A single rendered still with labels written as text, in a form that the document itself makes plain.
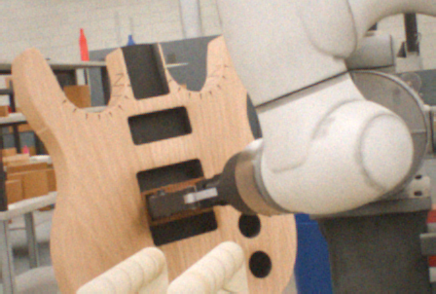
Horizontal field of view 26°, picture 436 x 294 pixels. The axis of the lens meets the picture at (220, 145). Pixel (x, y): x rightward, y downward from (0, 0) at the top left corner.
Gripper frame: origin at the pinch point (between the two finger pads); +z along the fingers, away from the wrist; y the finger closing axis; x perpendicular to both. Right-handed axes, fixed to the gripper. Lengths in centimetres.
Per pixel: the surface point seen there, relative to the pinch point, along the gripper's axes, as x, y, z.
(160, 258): -5.1, -17.0, -23.3
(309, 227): -27, 205, 248
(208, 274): -6.8, -20.0, -37.1
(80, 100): 80, 205, 456
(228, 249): -5.8, -13.2, -30.2
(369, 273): -24, 65, 45
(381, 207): -11, 63, 34
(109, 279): -5.1, -26.8, -32.1
